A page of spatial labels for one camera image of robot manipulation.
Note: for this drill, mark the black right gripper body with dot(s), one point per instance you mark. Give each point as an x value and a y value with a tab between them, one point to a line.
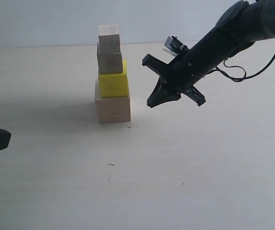
187	68

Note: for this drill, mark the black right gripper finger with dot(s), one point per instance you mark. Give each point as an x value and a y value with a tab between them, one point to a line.
162	96
159	86

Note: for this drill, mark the yellow wooden cube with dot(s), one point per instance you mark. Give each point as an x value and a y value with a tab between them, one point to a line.
114	85

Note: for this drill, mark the large plain wooden cube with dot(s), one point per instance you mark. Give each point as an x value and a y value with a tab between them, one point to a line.
111	110

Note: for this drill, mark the medium plain wooden cube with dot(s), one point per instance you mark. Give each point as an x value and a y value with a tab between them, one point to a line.
109	63

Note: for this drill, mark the small plain wooden cube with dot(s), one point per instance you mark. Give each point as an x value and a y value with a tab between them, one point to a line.
109	38

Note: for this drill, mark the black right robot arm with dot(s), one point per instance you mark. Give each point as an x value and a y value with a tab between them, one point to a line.
238	28

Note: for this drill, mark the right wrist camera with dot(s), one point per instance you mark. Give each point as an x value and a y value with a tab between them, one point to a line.
174	46

